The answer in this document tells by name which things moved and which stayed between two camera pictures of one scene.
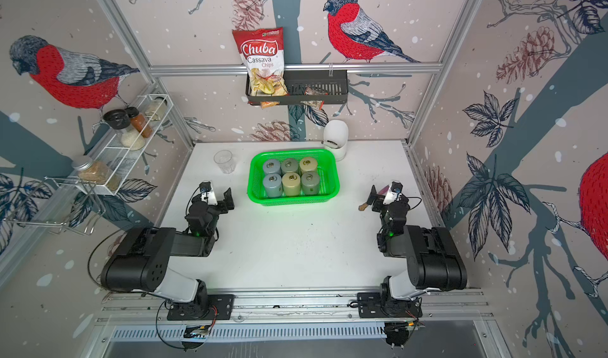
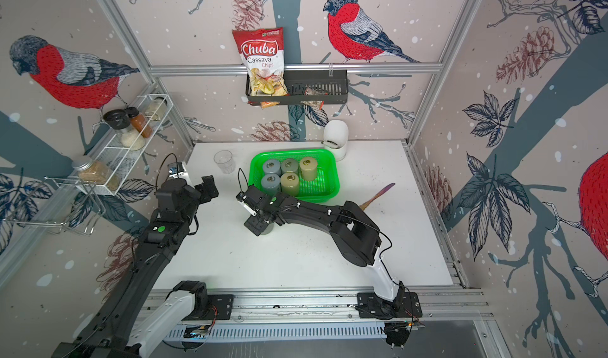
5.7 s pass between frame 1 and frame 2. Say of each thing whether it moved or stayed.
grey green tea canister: stayed
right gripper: moved
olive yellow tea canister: stayed
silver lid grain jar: stayed
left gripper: moved
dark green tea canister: moved
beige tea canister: stayed
